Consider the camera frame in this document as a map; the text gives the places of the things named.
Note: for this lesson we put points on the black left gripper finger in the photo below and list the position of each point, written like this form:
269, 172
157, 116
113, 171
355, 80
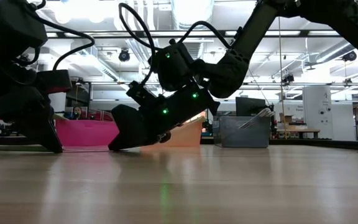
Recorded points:
47, 137

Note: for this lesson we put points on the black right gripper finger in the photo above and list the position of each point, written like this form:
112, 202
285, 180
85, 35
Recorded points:
129, 130

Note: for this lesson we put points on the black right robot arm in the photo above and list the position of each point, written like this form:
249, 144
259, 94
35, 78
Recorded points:
322, 12

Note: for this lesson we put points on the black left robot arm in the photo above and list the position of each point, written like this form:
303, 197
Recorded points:
8, 28

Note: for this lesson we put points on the orange plastic bin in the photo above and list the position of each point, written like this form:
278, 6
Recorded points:
188, 133

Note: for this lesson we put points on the person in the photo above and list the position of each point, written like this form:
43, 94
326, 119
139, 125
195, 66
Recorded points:
77, 112

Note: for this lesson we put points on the red plastic bin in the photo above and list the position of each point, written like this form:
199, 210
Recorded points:
85, 133

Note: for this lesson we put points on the dark shelving unit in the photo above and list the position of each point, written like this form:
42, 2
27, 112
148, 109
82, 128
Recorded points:
79, 93

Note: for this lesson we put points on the black monitor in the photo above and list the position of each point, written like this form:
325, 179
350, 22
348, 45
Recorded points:
247, 105

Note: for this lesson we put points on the grey plastic bin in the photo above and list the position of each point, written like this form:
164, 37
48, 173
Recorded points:
244, 138

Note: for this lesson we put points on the black ceiling spotlight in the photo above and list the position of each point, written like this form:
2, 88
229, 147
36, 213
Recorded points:
350, 56
124, 55
288, 79

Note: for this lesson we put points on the cardboard box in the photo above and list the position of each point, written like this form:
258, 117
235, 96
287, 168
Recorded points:
286, 119

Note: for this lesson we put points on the white pillar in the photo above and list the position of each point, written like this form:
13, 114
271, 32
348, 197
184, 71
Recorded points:
312, 124

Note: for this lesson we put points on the black horizontal beam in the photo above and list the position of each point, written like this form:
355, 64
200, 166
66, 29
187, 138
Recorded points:
306, 35

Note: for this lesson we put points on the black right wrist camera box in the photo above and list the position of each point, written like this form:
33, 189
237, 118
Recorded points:
140, 93

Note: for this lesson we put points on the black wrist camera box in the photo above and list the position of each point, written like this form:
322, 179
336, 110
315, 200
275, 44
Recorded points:
140, 93
54, 81

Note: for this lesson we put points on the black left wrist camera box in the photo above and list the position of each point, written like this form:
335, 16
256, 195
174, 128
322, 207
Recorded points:
54, 81

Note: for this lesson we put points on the white ceiling duct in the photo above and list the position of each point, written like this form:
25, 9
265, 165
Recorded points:
104, 70

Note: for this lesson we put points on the silver round ceiling duct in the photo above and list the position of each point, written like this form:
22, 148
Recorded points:
191, 12
334, 49

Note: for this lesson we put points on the black background frame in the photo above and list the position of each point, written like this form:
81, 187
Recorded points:
322, 83

